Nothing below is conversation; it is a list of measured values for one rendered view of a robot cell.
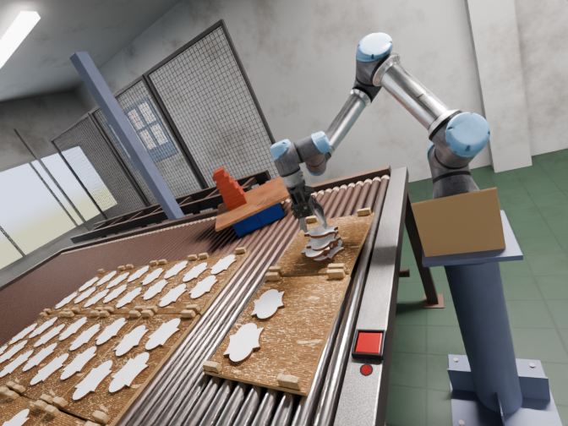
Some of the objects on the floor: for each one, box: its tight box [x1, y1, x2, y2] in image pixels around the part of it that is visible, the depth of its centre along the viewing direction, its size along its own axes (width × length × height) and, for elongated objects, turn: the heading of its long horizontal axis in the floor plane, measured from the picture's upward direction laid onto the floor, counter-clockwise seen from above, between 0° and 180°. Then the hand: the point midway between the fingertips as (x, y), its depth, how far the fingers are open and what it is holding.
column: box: [422, 210, 562, 426], centre depth 117 cm, size 38×38×87 cm
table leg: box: [405, 188, 445, 309], centre depth 177 cm, size 12×12×86 cm
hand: (315, 227), depth 113 cm, fingers open, 7 cm apart
